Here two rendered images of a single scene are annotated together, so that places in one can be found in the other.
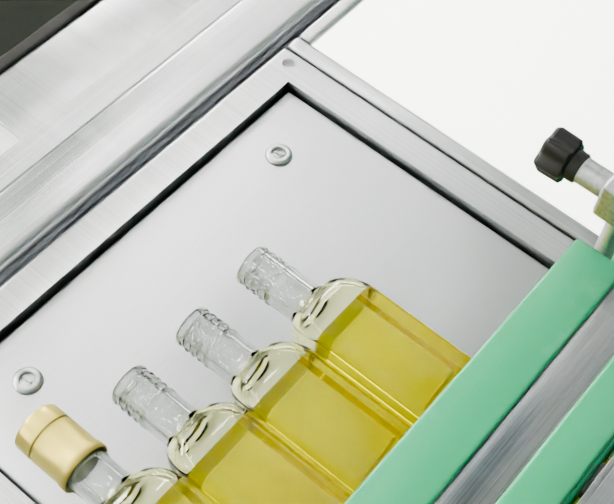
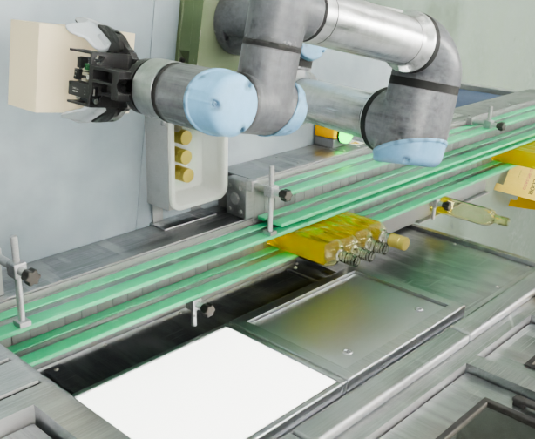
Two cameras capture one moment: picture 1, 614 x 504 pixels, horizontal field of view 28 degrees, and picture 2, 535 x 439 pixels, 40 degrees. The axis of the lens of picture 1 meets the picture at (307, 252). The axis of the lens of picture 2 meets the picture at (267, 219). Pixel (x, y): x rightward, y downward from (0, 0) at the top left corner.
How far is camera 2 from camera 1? 2.03 m
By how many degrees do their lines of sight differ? 103
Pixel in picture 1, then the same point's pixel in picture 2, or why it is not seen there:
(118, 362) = (392, 311)
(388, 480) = (328, 178)
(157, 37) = (407, 404)
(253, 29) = (362, 391)
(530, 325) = (297, 187)
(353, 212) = (318, 337)
